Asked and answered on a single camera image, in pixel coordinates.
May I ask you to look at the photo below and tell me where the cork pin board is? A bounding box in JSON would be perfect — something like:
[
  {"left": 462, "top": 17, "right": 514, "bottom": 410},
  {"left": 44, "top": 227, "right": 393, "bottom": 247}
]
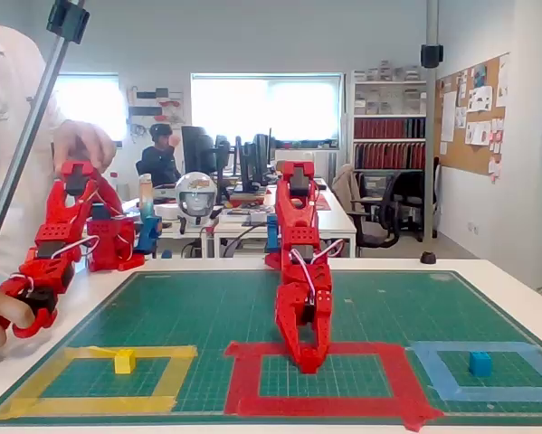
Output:
[{"left": 434, "top": 52, "right": 512, "bottom": 181}]

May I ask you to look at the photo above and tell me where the red leader arm with handle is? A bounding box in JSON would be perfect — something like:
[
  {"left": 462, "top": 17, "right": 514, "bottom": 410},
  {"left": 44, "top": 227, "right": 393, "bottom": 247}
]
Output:
[{"left": 0, "top": 160, "right": 146, "bottom": 339}]

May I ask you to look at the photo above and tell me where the seated person in dark shirt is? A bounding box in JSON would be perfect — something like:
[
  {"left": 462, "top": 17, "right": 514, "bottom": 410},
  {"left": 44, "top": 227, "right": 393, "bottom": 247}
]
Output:
[{"left": 136, "top": 123, "right": 184, "bottom": 189}]

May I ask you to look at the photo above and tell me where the black office chair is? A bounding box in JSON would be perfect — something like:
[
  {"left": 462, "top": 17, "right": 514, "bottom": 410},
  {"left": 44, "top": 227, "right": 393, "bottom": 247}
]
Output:
[{"left": 355, "top": 169, "right": 428, "bottom": 250}]

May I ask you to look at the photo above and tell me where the red tape square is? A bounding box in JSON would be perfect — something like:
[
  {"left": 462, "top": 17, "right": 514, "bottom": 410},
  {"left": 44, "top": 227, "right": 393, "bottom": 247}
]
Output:
[{"left": 223, "top": 341, "right": 446, "bottom": 433}]

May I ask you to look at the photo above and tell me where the yellow toy brick cube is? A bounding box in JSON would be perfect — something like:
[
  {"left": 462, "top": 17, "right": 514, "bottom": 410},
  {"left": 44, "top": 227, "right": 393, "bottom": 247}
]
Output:
[{"left": 114, "top": 348, "right": 138, "bottom": 375}]

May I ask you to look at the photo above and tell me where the black pole clamp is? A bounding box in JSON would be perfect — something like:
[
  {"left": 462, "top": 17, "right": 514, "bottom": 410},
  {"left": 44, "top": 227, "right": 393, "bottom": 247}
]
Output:
[
  {"left": 420, "top": 43, "right": 445, "bottom": 70},
  {"left": 45, "top": 0, "right": 91, "bottom": 46}
]

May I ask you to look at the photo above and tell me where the white servo cable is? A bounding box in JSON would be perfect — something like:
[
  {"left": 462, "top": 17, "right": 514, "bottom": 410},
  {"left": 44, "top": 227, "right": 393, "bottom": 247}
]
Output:
[
  {"left": 291, "top": 239, "right": 346, "bottom": 305},
  {"left": 11, "top": 180, "right": 100, "bottom": 291}
]

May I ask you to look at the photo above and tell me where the yellow tape square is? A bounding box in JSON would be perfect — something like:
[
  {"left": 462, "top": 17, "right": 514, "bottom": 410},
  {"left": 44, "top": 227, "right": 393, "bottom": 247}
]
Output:
[{"left": 0, "top": 344, "right": 199, "bottom": 422}]

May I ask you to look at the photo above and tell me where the grey metal pole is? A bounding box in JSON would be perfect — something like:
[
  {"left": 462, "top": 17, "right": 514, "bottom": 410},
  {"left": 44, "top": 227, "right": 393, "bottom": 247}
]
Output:
[
  {"left": 423, "top": 0, "right": 441, "bottom": 241},
  {"left": 0, "top": 0, "right": 87, "bottom": 282}
]

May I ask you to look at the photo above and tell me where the large bright window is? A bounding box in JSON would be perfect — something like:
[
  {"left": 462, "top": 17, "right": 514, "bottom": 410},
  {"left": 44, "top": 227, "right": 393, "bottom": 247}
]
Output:
[{"left": 190, "top": 72, "right": 346, "bottom": 148}]

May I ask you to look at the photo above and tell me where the beige jacket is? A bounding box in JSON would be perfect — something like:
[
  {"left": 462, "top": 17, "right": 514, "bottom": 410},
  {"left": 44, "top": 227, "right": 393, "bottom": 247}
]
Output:
[{"left": 331, "top": 163, "right": 367, "bottom": 216}]

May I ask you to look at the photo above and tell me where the white shelving unit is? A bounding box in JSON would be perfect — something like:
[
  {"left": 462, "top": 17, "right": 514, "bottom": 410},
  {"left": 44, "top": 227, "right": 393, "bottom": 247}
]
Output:
[{"left": 349, "top": 67, "right": 429, "bottom": 182}]

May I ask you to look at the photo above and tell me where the person's left hand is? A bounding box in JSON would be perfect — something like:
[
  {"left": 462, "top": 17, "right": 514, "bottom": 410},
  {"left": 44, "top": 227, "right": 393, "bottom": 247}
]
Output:
[{"left": 52, "top": 118, "right": 118, "bottom": 175}]

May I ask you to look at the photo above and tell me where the green cutting mat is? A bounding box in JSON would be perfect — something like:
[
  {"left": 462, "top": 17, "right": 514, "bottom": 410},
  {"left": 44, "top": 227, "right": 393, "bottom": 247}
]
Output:
[{"left": 0, "top": 269, "right": 542, "bottom": 427}]

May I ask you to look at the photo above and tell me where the blue tape square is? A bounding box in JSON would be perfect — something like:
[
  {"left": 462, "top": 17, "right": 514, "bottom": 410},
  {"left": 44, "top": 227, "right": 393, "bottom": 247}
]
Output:
[{"left": 404, "top": 340, "right": 542, "bottom": 404}]

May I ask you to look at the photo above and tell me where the small bright window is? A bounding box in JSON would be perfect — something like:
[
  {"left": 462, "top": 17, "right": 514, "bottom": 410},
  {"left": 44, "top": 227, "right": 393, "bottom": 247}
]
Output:
[{"left": 52, "top": 72, "right": 128, "bottom": 148}]

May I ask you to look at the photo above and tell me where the white helmet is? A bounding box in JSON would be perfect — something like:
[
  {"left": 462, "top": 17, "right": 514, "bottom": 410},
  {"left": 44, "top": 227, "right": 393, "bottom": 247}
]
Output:
[{"left": 175, "top": 171, "right": 219, "bottom": 227}]

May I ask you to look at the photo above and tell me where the person in white shirt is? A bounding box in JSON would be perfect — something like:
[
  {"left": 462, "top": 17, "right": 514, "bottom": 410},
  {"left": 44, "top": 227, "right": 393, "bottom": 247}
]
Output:
[{"left": 0, "top": 6, "right": 71, "bottom": 290}]

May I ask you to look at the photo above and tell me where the blue toy brick cube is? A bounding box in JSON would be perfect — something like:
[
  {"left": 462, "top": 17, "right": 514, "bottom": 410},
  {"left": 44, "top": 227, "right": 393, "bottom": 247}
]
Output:
[{"left": 468, "top": 350, "right": 494, "bottom": 378}]

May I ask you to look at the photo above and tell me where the black computer monitor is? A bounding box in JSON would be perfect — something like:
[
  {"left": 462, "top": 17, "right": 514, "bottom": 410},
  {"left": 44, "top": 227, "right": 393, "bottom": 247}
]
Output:
[
  {"left": 239, "top": 128, "right": 275, "bottom": 193},
  {"left": 181, "top": 125, "right": 218, "bottom": 176}
]

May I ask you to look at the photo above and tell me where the wall tool board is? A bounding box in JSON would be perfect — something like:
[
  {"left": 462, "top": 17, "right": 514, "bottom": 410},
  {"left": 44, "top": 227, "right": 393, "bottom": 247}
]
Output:
[{"left": 126, "top": 85, "right": 185, "bottom": 137}]

